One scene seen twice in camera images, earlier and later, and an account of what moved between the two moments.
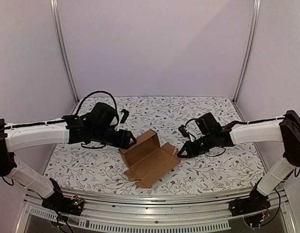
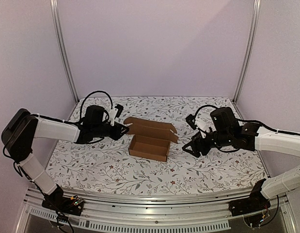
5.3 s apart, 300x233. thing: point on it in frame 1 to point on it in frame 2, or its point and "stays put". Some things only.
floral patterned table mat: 101,166 stays put
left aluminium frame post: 55,16 stays put
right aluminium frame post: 257,7 stays put
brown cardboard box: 147,161 to 152,139
